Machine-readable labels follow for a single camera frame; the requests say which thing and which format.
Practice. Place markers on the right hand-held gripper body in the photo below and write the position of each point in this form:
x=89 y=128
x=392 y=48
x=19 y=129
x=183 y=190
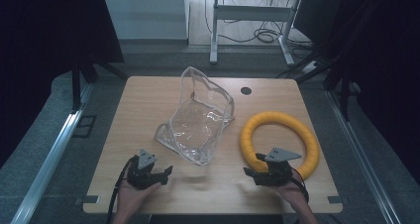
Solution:
x=279 y=171

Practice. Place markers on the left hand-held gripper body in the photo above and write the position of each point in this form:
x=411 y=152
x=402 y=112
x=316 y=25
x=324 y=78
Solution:
x=142 y=174

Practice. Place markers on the clear plastic bag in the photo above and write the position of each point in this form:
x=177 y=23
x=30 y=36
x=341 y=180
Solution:
x=198 y=118

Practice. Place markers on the person's left hand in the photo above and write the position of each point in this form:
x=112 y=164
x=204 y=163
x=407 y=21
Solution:
x=132 y=197

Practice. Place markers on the person's right hand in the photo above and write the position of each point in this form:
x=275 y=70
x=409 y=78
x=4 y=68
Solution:
x=292 y=192

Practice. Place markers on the black round table grommet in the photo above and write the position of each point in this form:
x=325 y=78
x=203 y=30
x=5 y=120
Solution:
x=246 y=90

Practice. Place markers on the black metal stand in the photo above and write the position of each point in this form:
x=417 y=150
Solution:
x=345 y=98
x=76 y=85

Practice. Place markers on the white power strip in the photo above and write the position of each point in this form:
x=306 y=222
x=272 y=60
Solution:
x=311 y=66

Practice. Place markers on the black curtain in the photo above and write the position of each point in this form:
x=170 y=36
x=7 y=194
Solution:
x=49 y=35
x=383 y=52

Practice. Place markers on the aluminium floor rail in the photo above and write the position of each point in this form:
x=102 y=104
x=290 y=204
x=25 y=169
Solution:
x=360 y=158
x=49 y=161

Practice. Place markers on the white metal desk frame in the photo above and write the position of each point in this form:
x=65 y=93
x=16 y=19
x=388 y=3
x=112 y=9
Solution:
x=254 y=13

